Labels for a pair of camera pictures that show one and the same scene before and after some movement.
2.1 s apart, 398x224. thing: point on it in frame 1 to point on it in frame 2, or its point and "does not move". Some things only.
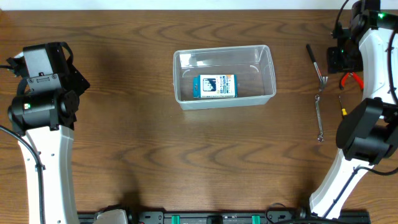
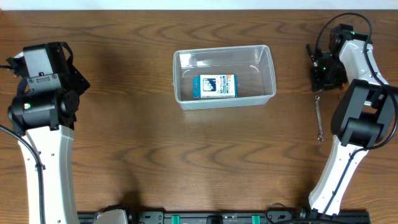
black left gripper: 73,81 does not move
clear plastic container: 223,77 does not move
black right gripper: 335,65 to 318,83
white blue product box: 215,86 does not move
